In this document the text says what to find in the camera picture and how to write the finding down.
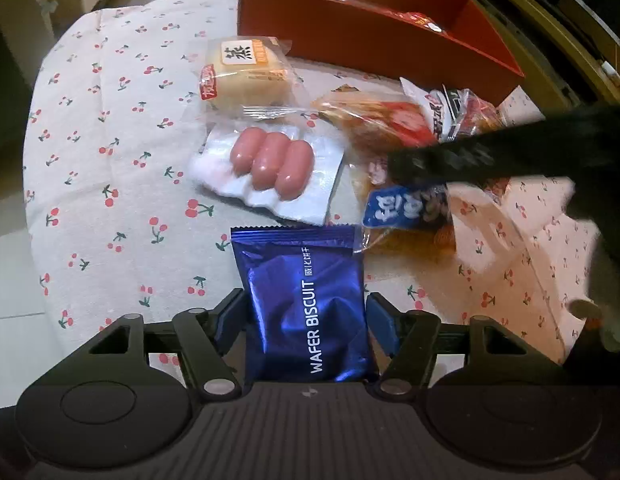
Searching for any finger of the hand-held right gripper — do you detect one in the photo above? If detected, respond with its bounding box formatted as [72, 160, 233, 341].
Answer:
[386, 120, 541, 187]

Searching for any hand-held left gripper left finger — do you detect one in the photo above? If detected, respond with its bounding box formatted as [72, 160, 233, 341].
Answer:
[85, 287, 247, 402]

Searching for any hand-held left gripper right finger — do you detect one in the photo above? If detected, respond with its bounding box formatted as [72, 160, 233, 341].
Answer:
[366, 292, 528, 397]

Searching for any white red snack packet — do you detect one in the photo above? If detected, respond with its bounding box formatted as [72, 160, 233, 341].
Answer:
[399, 76, 506, 143]

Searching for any blue wafer biscuit packet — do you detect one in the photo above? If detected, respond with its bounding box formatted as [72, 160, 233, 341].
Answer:
[230, 225, 381, 386]

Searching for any red box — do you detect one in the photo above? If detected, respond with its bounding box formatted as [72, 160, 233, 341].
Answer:
[237, 0, 526, 92]

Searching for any steamed cake packet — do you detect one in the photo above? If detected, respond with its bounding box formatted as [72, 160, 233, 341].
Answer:
[185, 35, 311, 121]

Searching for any blue label snack packet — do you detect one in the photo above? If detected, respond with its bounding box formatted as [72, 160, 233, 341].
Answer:
[360, 180, 457, 257]

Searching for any red clear snack packet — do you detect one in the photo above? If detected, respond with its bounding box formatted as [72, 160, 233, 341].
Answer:
[310, 87, 438, 161]

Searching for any wooden tv cabinet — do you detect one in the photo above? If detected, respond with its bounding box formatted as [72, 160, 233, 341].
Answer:
[455, 0, 620, 108]

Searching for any small red packet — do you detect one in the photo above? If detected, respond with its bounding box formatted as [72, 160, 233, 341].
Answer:
[409, 10, 452, 36]

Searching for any pink sausage pack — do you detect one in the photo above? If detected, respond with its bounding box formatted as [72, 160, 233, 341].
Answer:
[190, 120, 347, 226]

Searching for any cherry print tablecloth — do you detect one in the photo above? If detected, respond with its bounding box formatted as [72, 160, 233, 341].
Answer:
[22, 0, 603, 376]

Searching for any white storage box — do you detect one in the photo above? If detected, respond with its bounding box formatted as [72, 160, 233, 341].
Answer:
[0, 0, 57, 58]

